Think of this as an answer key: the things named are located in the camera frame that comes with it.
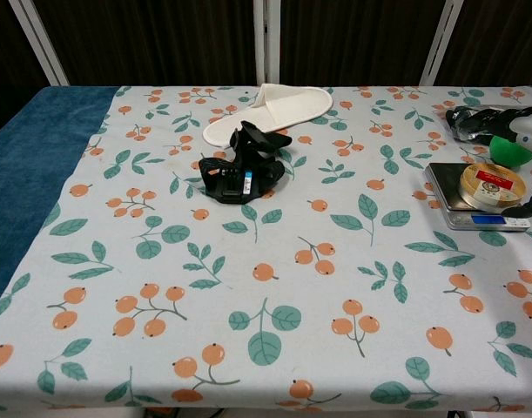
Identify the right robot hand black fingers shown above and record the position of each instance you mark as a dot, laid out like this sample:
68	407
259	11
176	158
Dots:
527	209

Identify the round tin with label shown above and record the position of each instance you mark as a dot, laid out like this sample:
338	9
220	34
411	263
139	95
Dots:
492	185

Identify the white digital scale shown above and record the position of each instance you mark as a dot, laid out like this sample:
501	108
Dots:
446	187

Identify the green ball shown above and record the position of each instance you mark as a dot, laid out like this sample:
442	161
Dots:
507	152

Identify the black item in plastic bag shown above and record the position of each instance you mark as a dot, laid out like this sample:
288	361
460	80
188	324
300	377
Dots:
474	123

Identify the black pleated curtain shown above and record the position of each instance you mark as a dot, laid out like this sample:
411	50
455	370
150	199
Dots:
500	39
152	39
4	39
357	39

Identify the white disposable slipper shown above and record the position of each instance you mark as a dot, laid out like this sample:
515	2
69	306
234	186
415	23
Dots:
291	109

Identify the floral print tablecloth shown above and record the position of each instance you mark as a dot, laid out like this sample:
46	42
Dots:
265	270

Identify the blue fleece table cover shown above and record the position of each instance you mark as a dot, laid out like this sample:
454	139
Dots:
35	148

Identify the white partition frame post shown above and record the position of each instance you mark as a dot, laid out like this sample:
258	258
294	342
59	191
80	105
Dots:
266	43
439	43
41	43

